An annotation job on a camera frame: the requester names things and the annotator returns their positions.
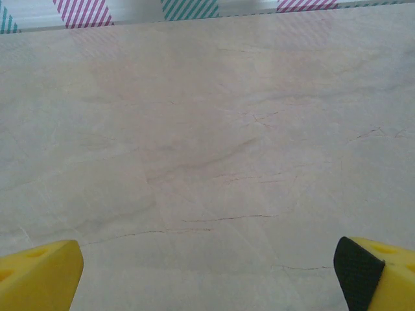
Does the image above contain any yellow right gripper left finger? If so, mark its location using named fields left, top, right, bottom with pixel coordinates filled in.
left=0, top=239, right=84, bottom=311

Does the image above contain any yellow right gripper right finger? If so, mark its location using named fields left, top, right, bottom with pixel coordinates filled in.
left=333, top=236, right=415, bottom=311

